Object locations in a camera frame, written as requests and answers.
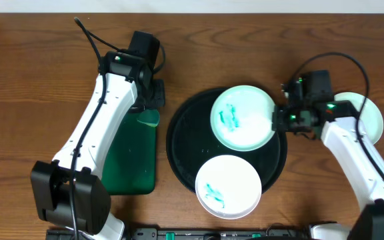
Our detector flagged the light green plate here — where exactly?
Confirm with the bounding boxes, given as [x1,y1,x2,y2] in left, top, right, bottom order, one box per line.
[335,92,384,144]
[209,85,275,151]

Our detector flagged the white plate front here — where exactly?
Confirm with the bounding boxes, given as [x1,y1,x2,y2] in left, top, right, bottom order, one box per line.
[195,155,262,220]

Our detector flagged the rectangular green tray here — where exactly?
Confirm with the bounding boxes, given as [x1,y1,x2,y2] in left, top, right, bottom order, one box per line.
[101,113,157,195]

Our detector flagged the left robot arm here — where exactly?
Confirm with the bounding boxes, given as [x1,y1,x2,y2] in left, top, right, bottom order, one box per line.
[31,50,165,239]

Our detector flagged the round black serving tray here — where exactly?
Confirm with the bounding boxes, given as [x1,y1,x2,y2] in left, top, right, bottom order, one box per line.
[166,88,287,193]

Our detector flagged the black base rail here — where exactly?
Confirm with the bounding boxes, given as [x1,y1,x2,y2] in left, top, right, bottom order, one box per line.
[45,222,356,240]

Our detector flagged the dark green sponge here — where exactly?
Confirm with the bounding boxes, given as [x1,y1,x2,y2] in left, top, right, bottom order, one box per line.
[137,109,160,127]

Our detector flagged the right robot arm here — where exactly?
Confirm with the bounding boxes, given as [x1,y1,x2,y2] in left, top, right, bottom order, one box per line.
[273,77,384,239]

